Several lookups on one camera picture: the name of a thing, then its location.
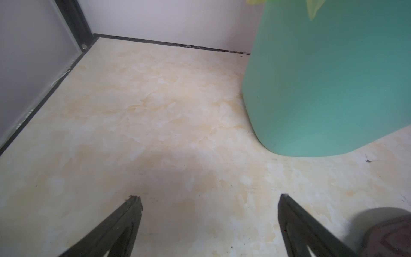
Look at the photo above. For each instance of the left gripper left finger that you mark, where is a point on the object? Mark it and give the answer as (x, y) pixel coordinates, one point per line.
(113, 237)

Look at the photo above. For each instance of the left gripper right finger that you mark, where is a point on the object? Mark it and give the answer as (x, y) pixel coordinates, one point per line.
(303, 235)

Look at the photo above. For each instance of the dark brown plastic dustpan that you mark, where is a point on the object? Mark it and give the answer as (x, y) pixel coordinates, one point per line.
(390, 238)

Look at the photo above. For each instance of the green plastic trash bin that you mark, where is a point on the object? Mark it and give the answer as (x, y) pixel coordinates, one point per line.
(331, 84)

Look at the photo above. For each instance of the light green bin liner bag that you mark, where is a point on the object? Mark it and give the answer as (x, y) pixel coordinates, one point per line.
(312, 6)

